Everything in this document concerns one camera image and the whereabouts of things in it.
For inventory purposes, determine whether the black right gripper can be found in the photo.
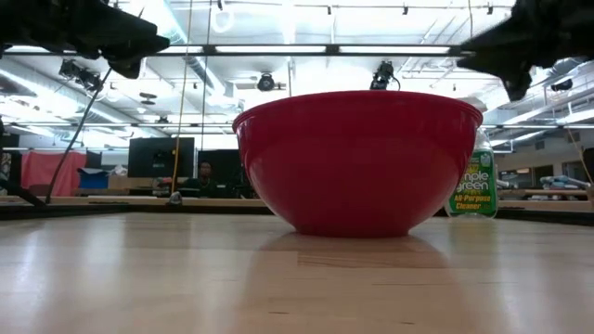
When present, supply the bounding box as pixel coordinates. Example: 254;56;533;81
456;0;594;103

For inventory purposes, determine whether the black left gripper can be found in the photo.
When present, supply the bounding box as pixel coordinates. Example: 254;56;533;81
0;0;172;81

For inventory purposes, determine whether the black ceiling mounted device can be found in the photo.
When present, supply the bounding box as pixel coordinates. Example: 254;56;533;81
58;58;104;93

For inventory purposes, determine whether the black computer monitor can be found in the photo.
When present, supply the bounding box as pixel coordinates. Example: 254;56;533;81
127;136;196;179
197;148;254;199

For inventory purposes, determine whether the green cleaner spray bottle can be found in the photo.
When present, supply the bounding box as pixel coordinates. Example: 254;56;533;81
444;126;500;220

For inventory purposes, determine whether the blue storage bin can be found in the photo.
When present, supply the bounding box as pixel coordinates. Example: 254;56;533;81
76;167;111;190

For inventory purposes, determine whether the black ceiling spotlight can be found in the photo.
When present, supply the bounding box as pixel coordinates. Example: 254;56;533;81
256;71;277;93

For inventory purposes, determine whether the red cloth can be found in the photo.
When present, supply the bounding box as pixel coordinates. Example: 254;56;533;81
19;149;88;198

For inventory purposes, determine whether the person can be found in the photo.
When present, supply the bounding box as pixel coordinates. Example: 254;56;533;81
178;159;220;199

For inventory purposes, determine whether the light wood desk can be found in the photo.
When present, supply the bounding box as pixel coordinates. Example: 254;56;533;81
0;194;594;213

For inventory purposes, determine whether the large red bowl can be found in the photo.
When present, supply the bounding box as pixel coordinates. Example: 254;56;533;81
231;89;484;239

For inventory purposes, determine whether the yellow hanging cable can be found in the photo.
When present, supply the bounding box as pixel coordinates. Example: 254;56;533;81
169;0;195;195

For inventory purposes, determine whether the long black hanging cable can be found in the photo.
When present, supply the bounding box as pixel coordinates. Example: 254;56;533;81
44;67;114;206

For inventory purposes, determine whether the black overhead camera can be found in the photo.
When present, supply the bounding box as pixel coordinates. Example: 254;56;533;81
368;59;402;92

